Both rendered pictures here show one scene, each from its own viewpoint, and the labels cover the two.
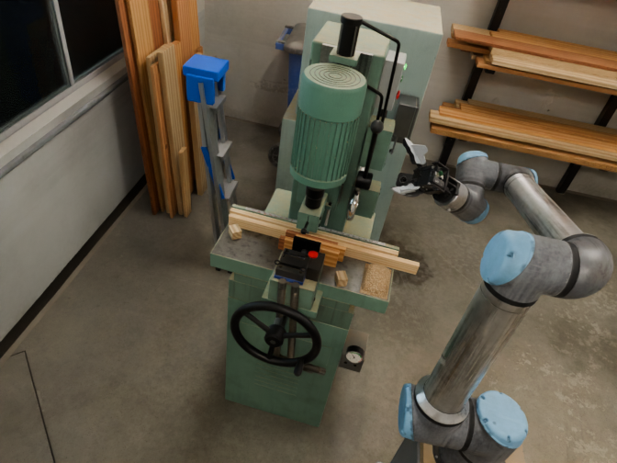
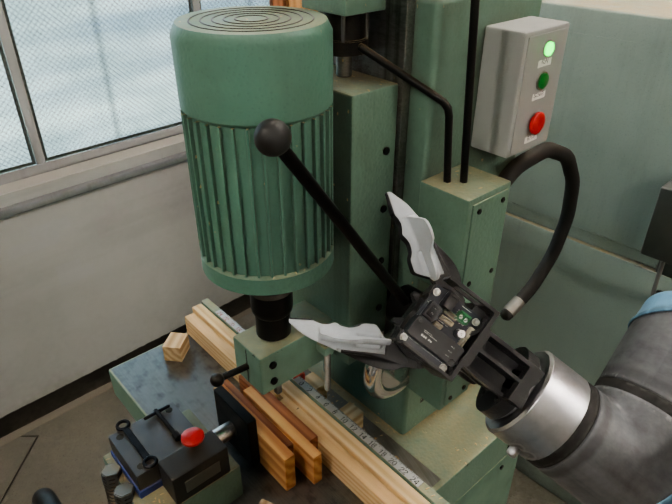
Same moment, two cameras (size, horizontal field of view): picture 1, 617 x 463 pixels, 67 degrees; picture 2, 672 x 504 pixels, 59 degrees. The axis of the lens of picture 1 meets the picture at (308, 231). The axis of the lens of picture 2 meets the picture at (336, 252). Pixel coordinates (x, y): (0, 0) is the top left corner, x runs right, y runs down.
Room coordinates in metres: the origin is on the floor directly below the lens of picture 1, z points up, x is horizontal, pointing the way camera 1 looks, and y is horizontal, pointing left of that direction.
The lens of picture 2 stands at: (0.75, -0.51, 1.63)
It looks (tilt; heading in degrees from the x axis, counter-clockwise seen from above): 32 degrees down; 41
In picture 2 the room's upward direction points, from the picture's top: straight up
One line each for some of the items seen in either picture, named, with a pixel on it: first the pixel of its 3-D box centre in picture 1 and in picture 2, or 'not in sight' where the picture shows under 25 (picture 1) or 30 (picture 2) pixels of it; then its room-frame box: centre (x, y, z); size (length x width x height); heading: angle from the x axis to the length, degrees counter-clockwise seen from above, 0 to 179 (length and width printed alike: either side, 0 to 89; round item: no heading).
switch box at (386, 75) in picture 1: (390, 81); (518, 87); (1.49, -0.18, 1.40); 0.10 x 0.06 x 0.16; 173
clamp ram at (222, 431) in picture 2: (303, 256); (219, 436); (1.08, 0.00, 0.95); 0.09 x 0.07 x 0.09; 83
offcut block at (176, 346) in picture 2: (235, 231); (176, 346); (1.17, 0.25, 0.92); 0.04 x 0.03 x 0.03; 33
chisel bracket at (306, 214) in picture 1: (312, 211); (286, 349); (1.21, 0.00, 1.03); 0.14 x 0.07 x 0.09; 173
